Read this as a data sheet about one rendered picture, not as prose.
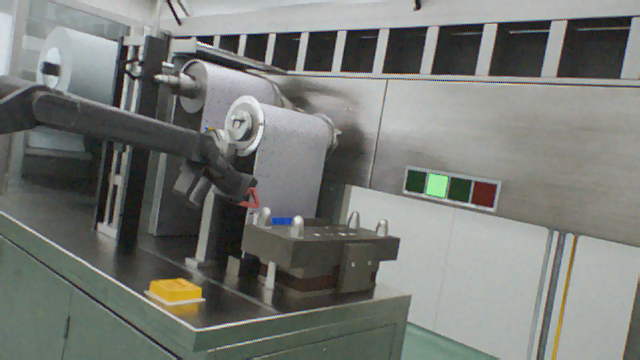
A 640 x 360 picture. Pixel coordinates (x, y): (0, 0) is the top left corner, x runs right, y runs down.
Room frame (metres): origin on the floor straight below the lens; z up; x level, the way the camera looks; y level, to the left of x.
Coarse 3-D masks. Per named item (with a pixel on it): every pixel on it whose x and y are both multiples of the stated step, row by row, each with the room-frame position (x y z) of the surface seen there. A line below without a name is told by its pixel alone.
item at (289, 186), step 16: (256, 160) 1.23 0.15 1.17; (272, 160) 1.27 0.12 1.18; (288, 160) 1.31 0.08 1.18; (304, 160) 1.35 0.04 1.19; (320, 160) 1.39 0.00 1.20; (256, 176) 1.23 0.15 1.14; (272, 176) 1.27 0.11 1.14; (288, 176) 1.31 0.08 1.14; (304, 176) 1.35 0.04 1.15; (320, 176) 1.40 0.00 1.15; (272, 192) 1.28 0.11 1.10; (288, 192) 1.32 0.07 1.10; (304, 192) 1.36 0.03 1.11; (272, 208) 1.29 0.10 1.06; (288, 208) 1.33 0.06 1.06; (304, 208) 1.37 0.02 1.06
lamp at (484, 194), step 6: (480, 186) 1.20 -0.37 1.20; (486, 186) 1.19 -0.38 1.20; (492, 186) 1.18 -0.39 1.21; (474, 192) 1.20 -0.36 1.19; (480, 192) 1.19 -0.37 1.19; (486, 192) 1.18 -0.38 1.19; (492, 192) 1.18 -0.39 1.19; (474, 198) 1.20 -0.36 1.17; (480, 198) 1.19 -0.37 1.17; (486, 198) 1.18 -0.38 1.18; (492, 198) 1.17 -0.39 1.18; (480, 204) 1.19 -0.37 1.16; (486, 204) 1.18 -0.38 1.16; (492, 204) 1.17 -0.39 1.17
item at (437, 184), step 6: (432, 174) 1.28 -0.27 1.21; (432, 180) 1.28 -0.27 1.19; (438, 180) 1.27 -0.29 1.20; (444, 180) 1.26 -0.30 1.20; (432, 186) 1.28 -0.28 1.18; (438, 186) 1.27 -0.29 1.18; (444, 186) 1.25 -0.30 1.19; (426, 192) 1.28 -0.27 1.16; (432, 192) 1.27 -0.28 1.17; (438, 192) 1.26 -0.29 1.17; (444, 192) 1.25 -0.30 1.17
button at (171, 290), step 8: (152, 280) 0.99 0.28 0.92; (160, 280) 1.00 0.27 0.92; (168, 280) 1.01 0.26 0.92; (176, 280) 1.02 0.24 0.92; (184, 280) 1.02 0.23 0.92; (152, 288) 0.98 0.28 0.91; (160, 288) 0.97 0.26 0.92; (168, 288) 0.96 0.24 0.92; (176, 288) 0.97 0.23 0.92; (184, 288) 0.97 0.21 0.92; (192, 288) 0.98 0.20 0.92; (200, 288) 0.99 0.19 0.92; (160, 296) 0.96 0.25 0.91; (168, 296) 0.95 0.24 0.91; (176, 296) 0.95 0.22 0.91; (184, 296) 0.97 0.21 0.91; (192, 296) 0.98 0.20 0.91
